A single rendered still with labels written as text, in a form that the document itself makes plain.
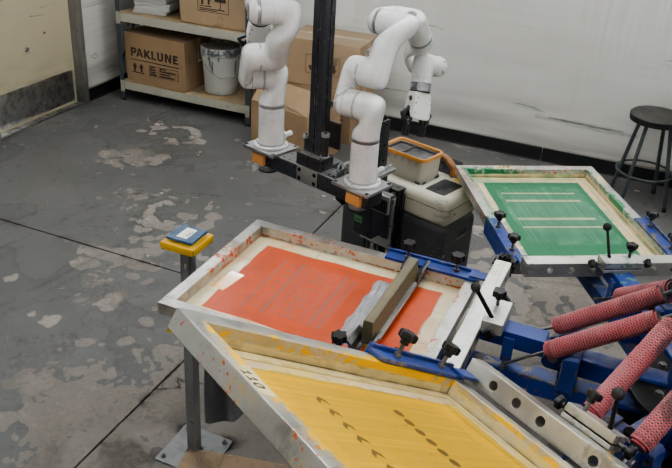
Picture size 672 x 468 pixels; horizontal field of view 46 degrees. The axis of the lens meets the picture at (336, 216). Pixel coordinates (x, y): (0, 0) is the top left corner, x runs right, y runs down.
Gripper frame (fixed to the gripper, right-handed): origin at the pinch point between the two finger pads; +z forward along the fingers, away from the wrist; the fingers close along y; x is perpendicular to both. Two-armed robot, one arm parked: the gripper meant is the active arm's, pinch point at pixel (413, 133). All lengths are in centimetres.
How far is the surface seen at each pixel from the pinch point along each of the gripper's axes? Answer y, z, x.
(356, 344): -70, 56, -47
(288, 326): -74, 57, -25
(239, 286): -73, 52, 0
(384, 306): -61, 46, -47
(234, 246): -65, 43, 14
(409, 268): -42, 38, -39
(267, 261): -58, 46, 5
